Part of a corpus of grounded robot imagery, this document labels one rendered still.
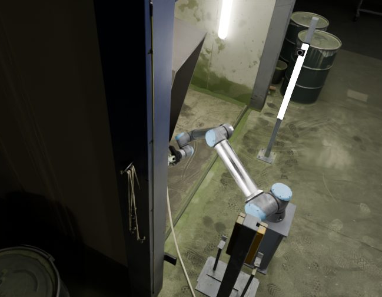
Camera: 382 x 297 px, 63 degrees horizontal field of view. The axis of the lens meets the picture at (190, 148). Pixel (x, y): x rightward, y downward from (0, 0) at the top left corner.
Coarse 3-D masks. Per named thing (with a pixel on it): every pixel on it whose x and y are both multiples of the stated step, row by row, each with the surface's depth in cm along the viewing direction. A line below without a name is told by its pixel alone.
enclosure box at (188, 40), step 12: (180, 24) 222; (180, 36) 211; (192, 36) 216; (204, 36) 222; (180, 48) 201; (192, 48) 205; (180, 60) 193; (192, 60) 245; (180, 72) 256; (192, 72) 252; (180, 84) 264; (180, 96) 272; (180, 108) 281
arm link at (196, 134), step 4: (220, 124) 245; (224, 124) 236; (228, 124) 238; (196, 128) 291; (204, 128) 269; (208, 128) 261; (212, 128) 255; (228, 128) 233; (232, 128) 238; (188, 132) 286; (192, 132) 283; (196, 132) 278; (200, 132) 271; (204, 132) 265; (228, 132) 232; (232, 132) 237; (192, 136) 283; (196, 136) 278; (200, 136) 272; (204, 136) 267
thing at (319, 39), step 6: (300, 36) 419; (318, 36) 425; (324, 36) 426; (330, 36) 427; (312, 42) 409; (318, 42) 410; (324, 42) 412; (330, 42) 413; (336, 42) 414; (330, 48) 400
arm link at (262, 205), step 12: (216, 132) 228; (216, 144) 228; (228, 144) 228; (228, 156) 224; (228, 168) 225; (240, 168) 221; (240, 180) 219; (252, 180) 220; (252, 192) 216; (252, 204) 211; (264, 204) 212; (276, 204) 215; (264, 216) 210
